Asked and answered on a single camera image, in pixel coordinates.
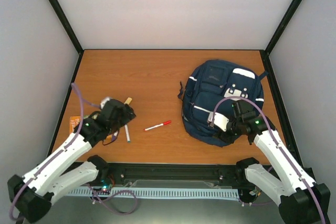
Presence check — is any orange green picture book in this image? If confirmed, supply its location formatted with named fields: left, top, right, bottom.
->
left=69, top=116, right=81, bottom=133

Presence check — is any navy blue student backpack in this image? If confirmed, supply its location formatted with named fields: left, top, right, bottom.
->
left=178, top=59, right=268, bottom=147

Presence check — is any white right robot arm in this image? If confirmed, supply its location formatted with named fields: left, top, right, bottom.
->
left=208, top=97, right=330, bottom=223

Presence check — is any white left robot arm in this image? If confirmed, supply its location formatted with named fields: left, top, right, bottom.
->
left=7, top=97, right=136, bottom=223

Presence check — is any purple capped white marker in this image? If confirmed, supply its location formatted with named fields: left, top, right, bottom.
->
left=112, top=131, right=119, bottom=141

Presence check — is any green capped white marker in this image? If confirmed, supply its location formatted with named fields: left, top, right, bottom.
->
left=124, top=124, right=131, bottom=143

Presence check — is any red capped white marker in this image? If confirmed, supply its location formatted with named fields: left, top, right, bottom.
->
left=144, top=120, right=172, bottom=131

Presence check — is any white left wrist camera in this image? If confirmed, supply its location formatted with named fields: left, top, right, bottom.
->
left=100, top=97, right=111, bottom=109

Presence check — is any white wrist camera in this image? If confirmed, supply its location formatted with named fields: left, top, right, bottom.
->
left=100, top=97, right=111, bottom=109
left=207, top=112, right=229, bottom=132

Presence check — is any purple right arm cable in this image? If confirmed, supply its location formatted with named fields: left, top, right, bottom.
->
left=212, top=96, right=326, bottom=224

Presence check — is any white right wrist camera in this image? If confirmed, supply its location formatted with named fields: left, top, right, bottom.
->
left=207, top=112, right=229, bottom=132

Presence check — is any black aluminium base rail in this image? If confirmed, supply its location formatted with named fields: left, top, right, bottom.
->
left=62, top=163, right=314, bottom=185

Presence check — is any light blue slotted cable duct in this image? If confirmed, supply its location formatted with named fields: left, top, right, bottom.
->
left=65, top=186, right=240, bottom=200

